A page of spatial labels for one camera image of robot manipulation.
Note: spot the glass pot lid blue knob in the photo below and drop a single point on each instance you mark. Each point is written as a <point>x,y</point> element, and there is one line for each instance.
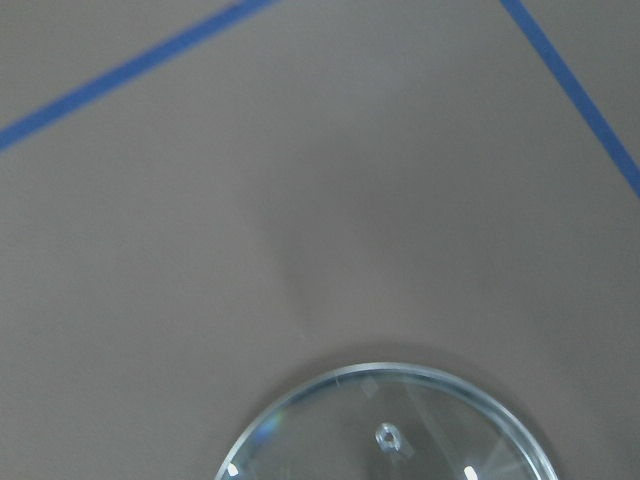
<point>386,420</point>

